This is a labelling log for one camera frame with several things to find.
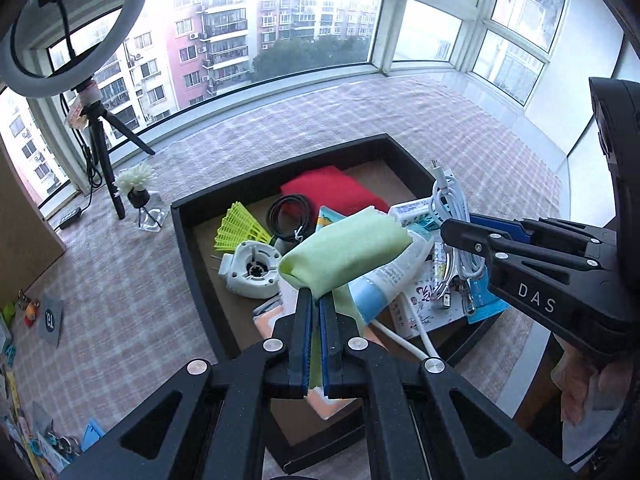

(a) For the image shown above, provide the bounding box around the white cable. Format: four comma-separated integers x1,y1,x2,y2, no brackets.
428,158,487,311

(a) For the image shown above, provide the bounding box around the light green cloth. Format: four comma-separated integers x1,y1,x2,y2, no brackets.
278,205,414,391

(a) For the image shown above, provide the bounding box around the black cable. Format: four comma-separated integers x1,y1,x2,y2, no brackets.
264,193,317,242

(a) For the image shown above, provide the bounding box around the person right hand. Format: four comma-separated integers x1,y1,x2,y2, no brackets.
551,335,634,426

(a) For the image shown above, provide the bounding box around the blue phone stand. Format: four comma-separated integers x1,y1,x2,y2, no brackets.
80,418,105,452

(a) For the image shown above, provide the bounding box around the blue white tube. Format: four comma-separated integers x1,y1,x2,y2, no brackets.
348,230,435,325

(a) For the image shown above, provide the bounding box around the white round fan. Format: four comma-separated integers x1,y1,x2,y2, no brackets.
218,240,282,299

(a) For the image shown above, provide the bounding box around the black tray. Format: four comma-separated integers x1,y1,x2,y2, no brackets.
170,133,516,476

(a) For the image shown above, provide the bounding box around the red cloth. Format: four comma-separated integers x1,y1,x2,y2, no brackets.
280,166,390,216

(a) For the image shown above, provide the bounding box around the yellow shuttlecock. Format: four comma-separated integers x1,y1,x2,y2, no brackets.
214,202,272,252

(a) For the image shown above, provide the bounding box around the green plastic tube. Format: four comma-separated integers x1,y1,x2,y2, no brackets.
1,302,16,328

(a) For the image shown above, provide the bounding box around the white flower vase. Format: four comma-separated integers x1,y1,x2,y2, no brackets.
115,162,168,233

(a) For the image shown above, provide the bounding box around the wooden backboard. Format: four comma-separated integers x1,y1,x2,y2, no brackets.
0,143,66,307

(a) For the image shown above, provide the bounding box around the black tripod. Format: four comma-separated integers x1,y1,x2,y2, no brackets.
38,0,155,220

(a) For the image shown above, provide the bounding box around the orange toy keychain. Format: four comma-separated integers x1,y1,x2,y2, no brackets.
24,300,40,327

